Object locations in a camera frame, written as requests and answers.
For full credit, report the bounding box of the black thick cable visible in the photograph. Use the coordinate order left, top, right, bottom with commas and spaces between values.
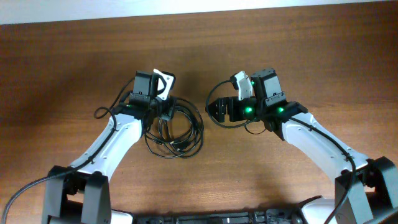
144, 96, 205, 159

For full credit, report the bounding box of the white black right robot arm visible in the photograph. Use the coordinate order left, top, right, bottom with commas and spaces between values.
205, 68, 397, 223

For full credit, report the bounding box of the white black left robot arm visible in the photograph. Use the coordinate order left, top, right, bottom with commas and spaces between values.
42, 69, 175, 224

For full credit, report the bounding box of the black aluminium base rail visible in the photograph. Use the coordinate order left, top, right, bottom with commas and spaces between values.
111, 208, 305, 224

